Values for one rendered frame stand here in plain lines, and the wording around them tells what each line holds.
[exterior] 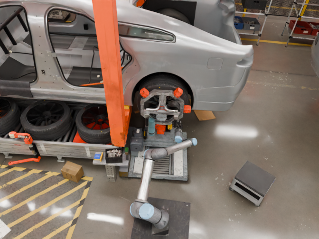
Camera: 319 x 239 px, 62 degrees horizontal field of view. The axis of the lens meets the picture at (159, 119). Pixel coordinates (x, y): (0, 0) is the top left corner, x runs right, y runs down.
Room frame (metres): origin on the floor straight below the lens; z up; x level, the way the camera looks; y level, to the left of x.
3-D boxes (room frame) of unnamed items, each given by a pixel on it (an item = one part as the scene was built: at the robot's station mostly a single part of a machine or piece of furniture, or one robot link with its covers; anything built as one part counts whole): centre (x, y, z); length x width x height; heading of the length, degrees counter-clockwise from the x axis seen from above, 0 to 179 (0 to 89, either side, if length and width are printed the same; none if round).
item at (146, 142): (2.65, -0.03, 0.13); 0.50 x 0.36 x 0.10; 89
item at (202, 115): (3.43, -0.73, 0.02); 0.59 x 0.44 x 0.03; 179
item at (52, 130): (2.63, 1.60, 0.39); 0.66 x 0.66 x 0.24
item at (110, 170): (1.95, 0.60, 0.21); 0.10 x 0.10 x 0.42; 89
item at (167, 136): (2.65, -0.03, 0.32); 0.40 x 0.30 x 0.28; 89
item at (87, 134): (2.61, 0.83, 0.39); 0.66 x 0.66 x 0.24
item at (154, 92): (2.48, -0.03, 0.85); 0.54 x 0.07 x 0.54; 89
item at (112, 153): (1.95, 0.53, 0.51); 0.20 x 0.14 x 0.13; 98
